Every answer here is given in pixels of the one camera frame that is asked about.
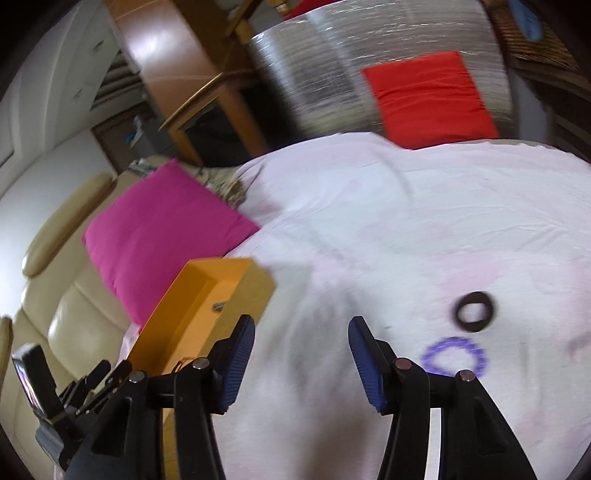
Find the purple bead bracelet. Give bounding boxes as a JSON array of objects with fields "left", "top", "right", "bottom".
[{"left": 421, "top": 336, "right": 488, "bottom": 377}]

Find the black hair scrunchie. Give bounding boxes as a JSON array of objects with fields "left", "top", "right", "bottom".
[{"left": 453, "top": 291, "right": 496, "bottom": 333}]

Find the orange cardboard tray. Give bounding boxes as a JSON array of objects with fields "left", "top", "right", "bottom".
[{"left": 128, "top": 258, "right": 276, "bottom": 479}]

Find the beige leather sofa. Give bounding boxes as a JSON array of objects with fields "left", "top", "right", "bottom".
[{"left": 1, "top": 170, "right": 143, "bottom": 479}]

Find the pink white towel blanket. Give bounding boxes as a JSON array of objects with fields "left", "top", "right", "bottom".
[{"left": 214, "top": 133, "right": 590, "bottom": 479}]

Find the magenta cushion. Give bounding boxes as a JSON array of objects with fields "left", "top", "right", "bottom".
[{"left": 82, "top": 160, "right": 259, "bottom": 327}]

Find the patterned crumpled cloth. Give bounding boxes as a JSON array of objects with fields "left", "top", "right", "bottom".
[{"left": 195, "top": 168, "right": 246, "bottom": 208}]

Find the red cushion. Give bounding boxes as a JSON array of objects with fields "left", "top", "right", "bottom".
[{"left": 363, "top": 51, "right": 499, "bottom": 150}]

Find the silver foil insulation panel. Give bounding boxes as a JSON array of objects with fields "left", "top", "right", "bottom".
[{"left": 249, "top": 0, "right": 514, "bottom": 138}]

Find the wooden cabinet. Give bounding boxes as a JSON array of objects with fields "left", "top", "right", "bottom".
[{"left": 104, "top": 1, "right": 270, "bottom": 165}]

